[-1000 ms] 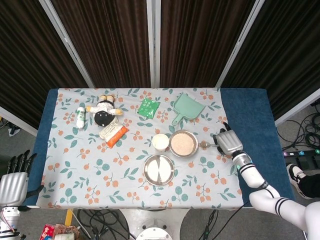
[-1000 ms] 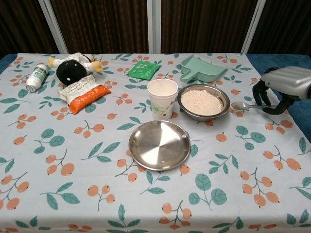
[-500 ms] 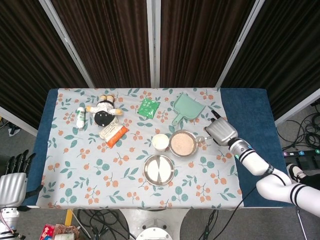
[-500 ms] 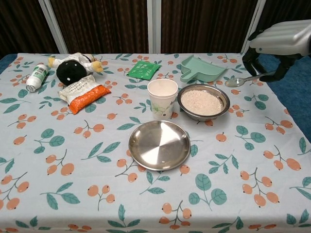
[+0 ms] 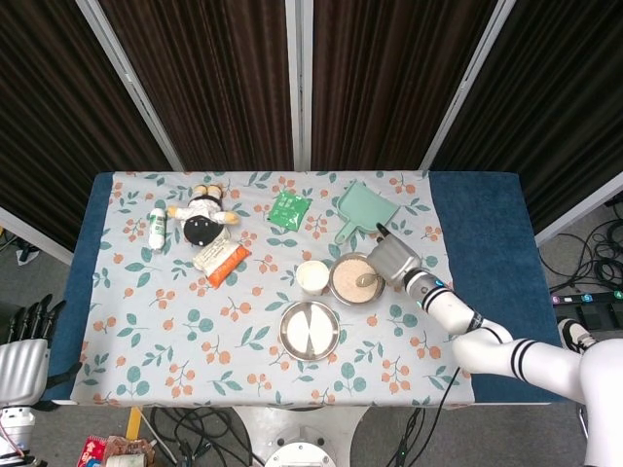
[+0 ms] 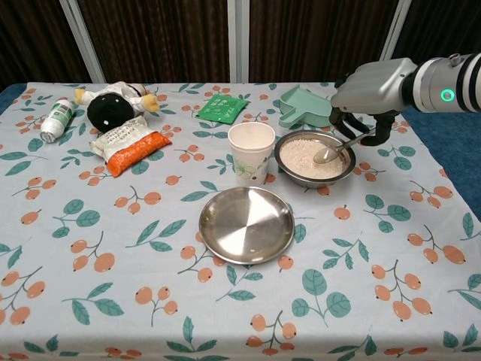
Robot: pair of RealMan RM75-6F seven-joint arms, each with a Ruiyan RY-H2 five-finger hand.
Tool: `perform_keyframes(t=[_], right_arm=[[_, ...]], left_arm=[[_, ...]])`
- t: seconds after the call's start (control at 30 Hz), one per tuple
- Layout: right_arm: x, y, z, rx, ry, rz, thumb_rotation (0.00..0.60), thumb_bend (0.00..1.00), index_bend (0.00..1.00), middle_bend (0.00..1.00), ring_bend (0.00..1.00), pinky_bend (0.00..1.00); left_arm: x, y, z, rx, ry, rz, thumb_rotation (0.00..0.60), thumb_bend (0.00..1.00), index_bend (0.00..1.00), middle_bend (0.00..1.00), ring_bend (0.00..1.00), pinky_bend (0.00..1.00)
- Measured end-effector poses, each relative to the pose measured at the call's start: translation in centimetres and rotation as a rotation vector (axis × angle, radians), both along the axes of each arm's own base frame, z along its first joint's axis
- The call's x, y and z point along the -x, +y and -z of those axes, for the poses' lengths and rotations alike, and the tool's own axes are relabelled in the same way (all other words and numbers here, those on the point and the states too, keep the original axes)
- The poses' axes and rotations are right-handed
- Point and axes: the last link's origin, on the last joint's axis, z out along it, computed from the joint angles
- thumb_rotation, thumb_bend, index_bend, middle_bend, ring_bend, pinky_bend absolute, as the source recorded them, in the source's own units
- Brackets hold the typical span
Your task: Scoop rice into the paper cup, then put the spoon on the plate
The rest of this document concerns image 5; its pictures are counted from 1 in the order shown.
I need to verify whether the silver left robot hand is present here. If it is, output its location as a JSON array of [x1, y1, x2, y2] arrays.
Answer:
[[0, 294, 67, 408]]

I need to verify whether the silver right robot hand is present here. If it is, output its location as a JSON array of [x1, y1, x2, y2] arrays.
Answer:
[[365, 222, 422, 293]]

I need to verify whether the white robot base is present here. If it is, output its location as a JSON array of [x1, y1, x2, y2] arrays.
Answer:
[[233, 406, 371, 467]]

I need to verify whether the stainless steel bowl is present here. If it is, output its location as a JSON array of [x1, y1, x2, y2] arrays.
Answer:
[[328, 252, 386, 306]]

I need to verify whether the white floral paper cup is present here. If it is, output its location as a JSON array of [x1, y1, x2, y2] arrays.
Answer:
[[295, 260, 330, 297]]

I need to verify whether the mint green plastic dustpan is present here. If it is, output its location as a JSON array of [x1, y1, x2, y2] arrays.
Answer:
[[333, 179, 401, 244]]

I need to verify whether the blue table cover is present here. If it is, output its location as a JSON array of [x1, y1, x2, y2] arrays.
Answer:
[[46, 170, 568, 405]]

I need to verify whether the red snack package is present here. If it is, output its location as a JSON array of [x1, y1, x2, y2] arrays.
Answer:
[[77, 436, 108, 467]]

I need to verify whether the round stainless steel plate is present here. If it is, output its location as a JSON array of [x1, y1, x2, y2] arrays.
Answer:
[[278, 300, 341, 362]]

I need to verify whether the green tea packet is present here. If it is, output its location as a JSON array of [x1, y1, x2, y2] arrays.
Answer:
[[268, 190, 312, 232]]

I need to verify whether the brown crumpled snack bag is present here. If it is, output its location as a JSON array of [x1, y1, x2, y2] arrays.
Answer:
[[104, 434, 158, 461]]

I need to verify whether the orange and white snack bag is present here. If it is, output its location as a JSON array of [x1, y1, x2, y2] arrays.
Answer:
[[192, 239, 251, 288]]

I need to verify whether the floral leaf and berry tablecloth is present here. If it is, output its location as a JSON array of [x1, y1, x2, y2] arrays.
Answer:
[[72, 169, 476, 408]]

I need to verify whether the brown fabric partition panel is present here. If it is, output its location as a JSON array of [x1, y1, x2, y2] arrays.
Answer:
[[296, 0, 517, 172], [75, 0, 301, 172], [427, 0, 623, 247], [0, 0, 171, 267]]

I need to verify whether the black power strip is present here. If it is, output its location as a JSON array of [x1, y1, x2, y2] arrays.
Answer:
[[549, 290, 623, 307]]

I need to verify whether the white and black shoe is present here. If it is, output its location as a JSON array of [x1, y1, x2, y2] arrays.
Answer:
[[558, 318, 598, 354]]

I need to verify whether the white bottle with green label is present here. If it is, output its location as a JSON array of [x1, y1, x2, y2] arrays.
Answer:
[[148, 207, 168, 252]]

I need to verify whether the black and white plush doll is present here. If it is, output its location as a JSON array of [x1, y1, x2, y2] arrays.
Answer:
[[167, 183, 241, 247]]

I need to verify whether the black cable bundle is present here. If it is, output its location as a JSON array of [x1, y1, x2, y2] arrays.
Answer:
[[537, 203, 623, 296], [145, 406, 257, 467]]

